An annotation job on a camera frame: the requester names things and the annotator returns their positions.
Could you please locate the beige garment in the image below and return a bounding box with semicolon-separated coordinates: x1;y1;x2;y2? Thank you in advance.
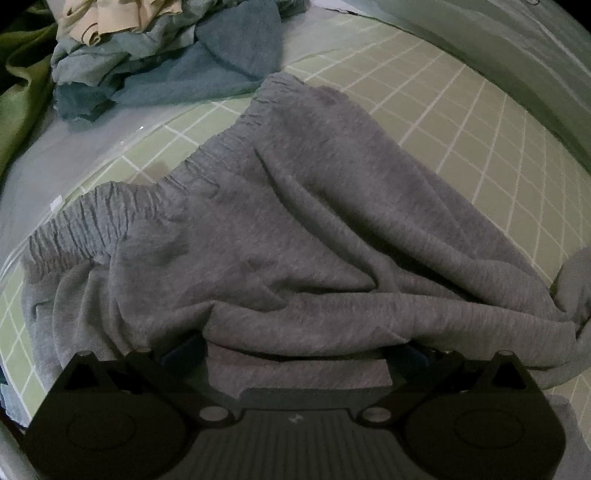
56;0;199;47

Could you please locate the pile of blue-grey clothes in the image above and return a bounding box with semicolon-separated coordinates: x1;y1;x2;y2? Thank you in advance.
50;0;282;89

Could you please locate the pale printed blanket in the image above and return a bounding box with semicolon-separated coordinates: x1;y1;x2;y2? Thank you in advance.
309;0;591;155

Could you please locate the teal blue garment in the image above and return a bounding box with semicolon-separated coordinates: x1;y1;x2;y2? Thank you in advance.
53;80;123;123

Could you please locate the green cloth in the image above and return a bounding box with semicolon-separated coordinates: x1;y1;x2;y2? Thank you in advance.
0;21;62;178

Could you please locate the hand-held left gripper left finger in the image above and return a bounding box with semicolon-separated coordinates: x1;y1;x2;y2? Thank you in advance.
59;336;242;424

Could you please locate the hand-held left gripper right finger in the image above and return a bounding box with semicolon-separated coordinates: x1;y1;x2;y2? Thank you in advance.
355;340;532;425

